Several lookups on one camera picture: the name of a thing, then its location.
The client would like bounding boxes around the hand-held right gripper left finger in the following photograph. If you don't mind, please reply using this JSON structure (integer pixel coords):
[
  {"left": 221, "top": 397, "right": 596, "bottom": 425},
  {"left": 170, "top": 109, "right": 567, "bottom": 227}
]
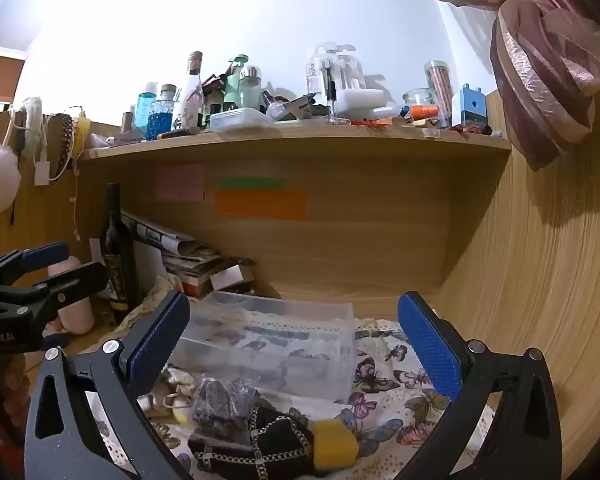
[{"left": 24, "top": 290, "right": 193, "bottom": 480}]

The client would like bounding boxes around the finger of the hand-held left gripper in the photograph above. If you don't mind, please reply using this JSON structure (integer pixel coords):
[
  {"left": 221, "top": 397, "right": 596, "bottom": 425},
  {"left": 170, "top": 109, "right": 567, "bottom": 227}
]
[
  {"left": 30, "top": 261, "right": 110, "bottom": 333},
  {"left": 0, "top": 241, "right": 71, "bottom": 289}
]

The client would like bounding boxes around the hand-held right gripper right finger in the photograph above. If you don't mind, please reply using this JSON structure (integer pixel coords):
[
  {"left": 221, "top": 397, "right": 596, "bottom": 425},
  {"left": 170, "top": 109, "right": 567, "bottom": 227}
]
[{"left": 395, "top": 290, "right": 563, "bottom": 480}]

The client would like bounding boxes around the dark purple bagged cloth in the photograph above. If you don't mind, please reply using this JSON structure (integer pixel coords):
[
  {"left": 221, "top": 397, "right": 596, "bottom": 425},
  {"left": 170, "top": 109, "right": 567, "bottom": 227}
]
[{"left": 190, "top": 375, "right": 261, "bottom": 433}]

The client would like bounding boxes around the clear plastic storage box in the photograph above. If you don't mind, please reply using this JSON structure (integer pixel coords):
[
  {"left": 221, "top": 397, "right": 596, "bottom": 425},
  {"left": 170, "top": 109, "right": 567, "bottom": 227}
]
[{"left": 171, "top": 290, "right": 357, "bottom": 404}]

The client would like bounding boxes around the yellow sponge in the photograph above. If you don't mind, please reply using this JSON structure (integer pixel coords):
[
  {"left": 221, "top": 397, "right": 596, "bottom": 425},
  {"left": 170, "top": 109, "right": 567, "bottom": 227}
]
[{"left": 312, "top": 420, "right": 359, "bottom": 471}]

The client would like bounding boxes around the black chain-patterned pouch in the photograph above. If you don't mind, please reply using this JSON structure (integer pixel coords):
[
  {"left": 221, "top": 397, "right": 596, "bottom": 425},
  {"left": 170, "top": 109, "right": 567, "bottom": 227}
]
[{"left": 187, "top": 404, "right": 317, "bottom": 480}]

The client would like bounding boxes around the pale pink cylinder bottle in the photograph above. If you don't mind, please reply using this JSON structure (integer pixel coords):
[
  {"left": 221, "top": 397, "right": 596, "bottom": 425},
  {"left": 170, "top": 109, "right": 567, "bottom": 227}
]
[{"left": 47, "top": 256, "right": 96, "bottom": 336}]

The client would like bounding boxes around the butterfly printed cloth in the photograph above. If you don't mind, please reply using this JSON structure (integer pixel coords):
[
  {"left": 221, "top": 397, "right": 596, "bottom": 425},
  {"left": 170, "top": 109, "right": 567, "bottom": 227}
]
[{"left": 87, "top": 280, "right": 496, "bottom": 480}]

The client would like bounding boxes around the dark wine bottle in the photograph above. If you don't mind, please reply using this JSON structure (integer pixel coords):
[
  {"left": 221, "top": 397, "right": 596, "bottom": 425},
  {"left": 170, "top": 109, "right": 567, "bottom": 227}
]
[{"left": 101, "top": 182, "right": 142, "bottom": 318}]

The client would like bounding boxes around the stack of magazines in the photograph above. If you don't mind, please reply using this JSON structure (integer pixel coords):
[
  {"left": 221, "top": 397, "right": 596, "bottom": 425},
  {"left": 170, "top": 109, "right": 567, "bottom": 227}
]
[{"left": 121, "top": 210, "right": 256, "bottom": 301}]

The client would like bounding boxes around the white and red small box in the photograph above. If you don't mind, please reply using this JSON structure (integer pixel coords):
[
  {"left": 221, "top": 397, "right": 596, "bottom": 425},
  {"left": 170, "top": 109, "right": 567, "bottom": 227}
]
[{"left": 182, "top": 265, "right": 256, "bottom": 299}]

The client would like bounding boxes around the dark patterned headband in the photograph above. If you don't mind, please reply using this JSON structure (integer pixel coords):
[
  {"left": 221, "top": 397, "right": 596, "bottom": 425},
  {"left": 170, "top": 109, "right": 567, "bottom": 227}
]
[{"left": 49, "top": 113, "right": 79, "bottom": 182}]

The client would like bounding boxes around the yellow headband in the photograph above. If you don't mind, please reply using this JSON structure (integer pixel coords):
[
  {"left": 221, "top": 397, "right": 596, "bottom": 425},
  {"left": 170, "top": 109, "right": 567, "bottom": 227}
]
[{"left": 74, "top": 109, "right": 92, "bottom": 152}]

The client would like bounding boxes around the white fluffy headband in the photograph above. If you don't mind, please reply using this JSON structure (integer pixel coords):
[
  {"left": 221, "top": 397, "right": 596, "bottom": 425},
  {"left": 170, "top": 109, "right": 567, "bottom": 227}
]
[{"left": 20, "top": 96, "right": 46, "bottom": 161}]

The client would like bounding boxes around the pink sticky note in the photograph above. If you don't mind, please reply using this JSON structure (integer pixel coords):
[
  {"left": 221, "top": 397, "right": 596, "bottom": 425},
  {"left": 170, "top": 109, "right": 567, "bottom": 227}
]
[{"left": 156, "top": 164, "right": 206, "bottom": 203}]

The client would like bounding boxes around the orange sticky note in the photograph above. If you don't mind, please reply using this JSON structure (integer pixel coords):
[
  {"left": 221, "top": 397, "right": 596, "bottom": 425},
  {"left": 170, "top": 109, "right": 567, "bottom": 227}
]
[{"left": 215, "top": 191, "right": 307, "bottom": 221}]

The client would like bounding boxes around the clear jar of blue beads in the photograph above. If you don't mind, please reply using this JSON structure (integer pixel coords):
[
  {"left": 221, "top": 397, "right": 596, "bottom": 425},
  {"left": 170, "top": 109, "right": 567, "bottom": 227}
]
[{"left": 146, "top": 100, "right": 175, "bottom": 141}]

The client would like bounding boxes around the brown makeup pencil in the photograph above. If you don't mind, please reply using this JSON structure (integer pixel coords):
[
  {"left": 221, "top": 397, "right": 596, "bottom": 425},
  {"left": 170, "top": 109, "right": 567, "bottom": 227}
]
[{"left": 155, "top": 127, "right": 201, "bottom": 141}]

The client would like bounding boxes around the blue liquid bottle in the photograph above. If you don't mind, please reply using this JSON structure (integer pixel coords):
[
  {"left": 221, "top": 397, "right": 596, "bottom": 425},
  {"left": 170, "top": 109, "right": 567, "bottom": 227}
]
[{"left": 134, "top": 81, "right": 160, "bottom": 132}]

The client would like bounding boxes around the green sticky note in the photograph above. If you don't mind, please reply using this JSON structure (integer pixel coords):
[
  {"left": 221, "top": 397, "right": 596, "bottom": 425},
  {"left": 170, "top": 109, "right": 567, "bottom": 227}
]
[{"left": 219, "top": 177, "right": 284, "bottom": 191}]

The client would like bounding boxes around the tall clear glass bottle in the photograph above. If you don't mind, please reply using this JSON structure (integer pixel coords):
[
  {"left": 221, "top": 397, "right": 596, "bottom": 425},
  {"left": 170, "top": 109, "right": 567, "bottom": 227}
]
[{"left": 172, "top": 51, "right": 205, "bottom": 131}]

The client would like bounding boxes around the clear lidded flat box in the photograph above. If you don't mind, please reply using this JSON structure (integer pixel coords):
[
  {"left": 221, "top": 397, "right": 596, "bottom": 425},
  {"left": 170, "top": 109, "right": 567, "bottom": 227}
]
[{"left": 209, "top": 107, "right": 275, "bottom": 131}]

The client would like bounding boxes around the blue box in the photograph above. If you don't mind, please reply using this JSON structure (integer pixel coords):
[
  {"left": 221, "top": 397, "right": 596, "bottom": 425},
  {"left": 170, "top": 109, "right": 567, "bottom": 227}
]
[{"left": 451, "top": 83, "right": 489, "bottom": 131}]

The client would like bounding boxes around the wooden shelf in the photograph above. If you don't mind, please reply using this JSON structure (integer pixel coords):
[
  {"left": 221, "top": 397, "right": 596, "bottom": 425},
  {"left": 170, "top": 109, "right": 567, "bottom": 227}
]
[{"left": 77, "top": 122, "right": 513, "bottom": 162}]

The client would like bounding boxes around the short glass jar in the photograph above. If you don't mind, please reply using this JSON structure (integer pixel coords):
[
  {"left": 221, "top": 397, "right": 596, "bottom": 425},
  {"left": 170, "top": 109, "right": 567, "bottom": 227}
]
[{"left": 402, "top": 88, "right": 434, "bottom": 121}]

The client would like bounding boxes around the green pump bottle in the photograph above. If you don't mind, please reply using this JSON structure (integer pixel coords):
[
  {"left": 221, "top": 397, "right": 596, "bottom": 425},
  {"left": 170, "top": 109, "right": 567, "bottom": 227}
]
[{"left": 223, "top": 55, "right": 250, "bottom": 111}]

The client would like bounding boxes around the tall clear jar of sticks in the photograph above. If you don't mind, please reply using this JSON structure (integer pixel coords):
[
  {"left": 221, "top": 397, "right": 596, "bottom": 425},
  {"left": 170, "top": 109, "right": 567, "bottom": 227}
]
[{"left": 424, "top": 61, "right": 454, "bottom": 129}]

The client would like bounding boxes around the white rectangular box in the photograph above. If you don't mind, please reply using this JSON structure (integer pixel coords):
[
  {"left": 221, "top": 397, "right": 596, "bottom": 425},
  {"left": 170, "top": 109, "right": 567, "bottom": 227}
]
[{"left": 332, "top": 88, "right": 386, "bottom": 114}]

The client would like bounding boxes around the silver-capped round bottle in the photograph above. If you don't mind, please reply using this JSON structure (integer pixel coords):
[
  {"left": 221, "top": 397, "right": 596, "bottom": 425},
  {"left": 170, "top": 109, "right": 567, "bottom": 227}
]
[{"left": 240, "top": 66, "right": 264, "bottom": 109}]

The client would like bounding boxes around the pink curtain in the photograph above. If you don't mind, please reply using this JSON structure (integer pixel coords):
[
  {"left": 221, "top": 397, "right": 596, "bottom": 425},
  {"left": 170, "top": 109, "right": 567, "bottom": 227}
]
[{"left": 394, "top": 0, "right": 600, "bottom": 172}]

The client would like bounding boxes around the clear acrylic organizer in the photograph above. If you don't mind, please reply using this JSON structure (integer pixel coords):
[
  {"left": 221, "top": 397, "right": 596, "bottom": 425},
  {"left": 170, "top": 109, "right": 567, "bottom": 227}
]
[{"left": 307, "top": 42, "right": 366, "bottom": 97}]

